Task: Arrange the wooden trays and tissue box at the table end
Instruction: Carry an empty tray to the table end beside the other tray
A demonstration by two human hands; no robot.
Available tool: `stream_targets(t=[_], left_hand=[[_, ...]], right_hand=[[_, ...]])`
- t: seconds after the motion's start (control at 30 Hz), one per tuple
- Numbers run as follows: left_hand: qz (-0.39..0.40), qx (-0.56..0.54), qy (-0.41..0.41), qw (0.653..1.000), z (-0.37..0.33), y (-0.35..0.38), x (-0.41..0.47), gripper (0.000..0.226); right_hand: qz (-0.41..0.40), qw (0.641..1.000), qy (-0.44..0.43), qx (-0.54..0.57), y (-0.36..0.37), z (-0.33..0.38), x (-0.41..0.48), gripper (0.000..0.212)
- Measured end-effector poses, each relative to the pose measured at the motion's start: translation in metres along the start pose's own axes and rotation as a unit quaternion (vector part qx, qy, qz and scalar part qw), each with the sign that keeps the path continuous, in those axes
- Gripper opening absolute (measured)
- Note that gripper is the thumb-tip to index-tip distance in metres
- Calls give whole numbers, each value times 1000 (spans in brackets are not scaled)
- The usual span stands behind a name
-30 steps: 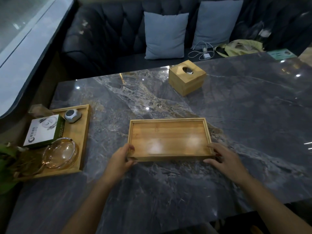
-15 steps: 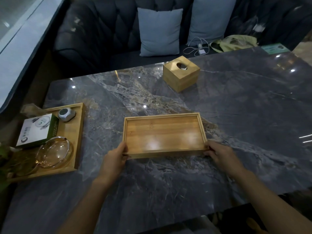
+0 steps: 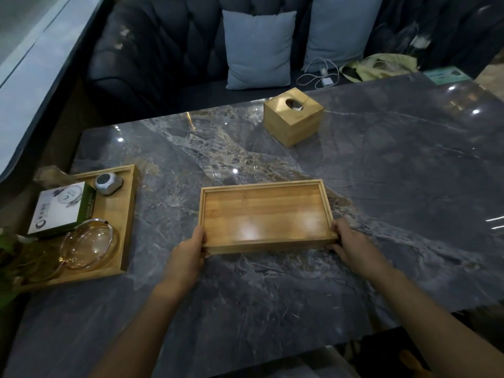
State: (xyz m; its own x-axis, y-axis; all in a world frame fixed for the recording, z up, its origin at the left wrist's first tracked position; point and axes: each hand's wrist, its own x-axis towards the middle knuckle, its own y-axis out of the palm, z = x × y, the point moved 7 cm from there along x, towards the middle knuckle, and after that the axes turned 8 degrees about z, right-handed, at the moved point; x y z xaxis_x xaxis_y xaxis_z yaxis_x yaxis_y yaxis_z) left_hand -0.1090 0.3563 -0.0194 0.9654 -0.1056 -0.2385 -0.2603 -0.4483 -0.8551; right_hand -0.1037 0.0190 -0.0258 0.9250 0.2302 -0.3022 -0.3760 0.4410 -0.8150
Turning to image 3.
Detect light blue cushion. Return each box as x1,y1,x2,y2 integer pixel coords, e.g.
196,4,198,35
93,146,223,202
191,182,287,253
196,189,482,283
302,0,384,73
222,10,297,90

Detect clear acrylic stand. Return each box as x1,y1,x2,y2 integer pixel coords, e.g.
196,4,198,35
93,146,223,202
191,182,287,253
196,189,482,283
33,165,78,189

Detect green card sign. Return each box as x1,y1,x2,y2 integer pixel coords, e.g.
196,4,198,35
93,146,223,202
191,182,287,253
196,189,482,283
424,66,472,85

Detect white charger with cable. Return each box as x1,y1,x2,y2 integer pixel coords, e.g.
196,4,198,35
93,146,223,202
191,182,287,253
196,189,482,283
296,57,341,90

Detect person's left hand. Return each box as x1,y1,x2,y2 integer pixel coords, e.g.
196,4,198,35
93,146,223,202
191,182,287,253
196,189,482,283
159,225,211,292

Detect grey round call button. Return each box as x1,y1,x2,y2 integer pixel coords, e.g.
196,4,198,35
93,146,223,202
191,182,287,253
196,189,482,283
94,172,124,196

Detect white and green box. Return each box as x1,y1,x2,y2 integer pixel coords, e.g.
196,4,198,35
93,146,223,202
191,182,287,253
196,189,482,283
27,182,97,238

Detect clear glass ashtray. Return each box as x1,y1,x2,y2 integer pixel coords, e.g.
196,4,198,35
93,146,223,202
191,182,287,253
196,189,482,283
59,219,119,271

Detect yellow-green bag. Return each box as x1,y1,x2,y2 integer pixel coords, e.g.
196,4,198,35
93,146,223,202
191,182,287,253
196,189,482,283
339,53,419,83

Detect large bamboo tray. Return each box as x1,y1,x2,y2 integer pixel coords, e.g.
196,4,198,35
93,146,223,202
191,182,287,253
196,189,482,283
16,164,138,290

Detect green plant leaves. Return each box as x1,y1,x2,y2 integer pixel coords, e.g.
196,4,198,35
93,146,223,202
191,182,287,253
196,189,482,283
0,228,38,311

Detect small bamboo tray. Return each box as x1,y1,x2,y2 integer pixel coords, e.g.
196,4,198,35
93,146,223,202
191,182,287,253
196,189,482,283
197,179,339,255

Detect person's left forearm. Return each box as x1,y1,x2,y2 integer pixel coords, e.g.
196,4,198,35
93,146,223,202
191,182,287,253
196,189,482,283
90,280,190,378

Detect person's right forearm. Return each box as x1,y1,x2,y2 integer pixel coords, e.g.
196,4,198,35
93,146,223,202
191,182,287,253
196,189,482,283
364,265,504,378

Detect bamboo tissue box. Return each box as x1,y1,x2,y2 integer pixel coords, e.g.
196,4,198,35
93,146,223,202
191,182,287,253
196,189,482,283
263,87,325,149

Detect dark tufted sofa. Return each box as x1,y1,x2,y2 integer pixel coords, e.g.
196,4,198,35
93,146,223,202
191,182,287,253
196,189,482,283
85,0,504,126

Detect person's right hand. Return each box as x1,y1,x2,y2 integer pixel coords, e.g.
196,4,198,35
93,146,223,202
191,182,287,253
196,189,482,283
326,217,388,277

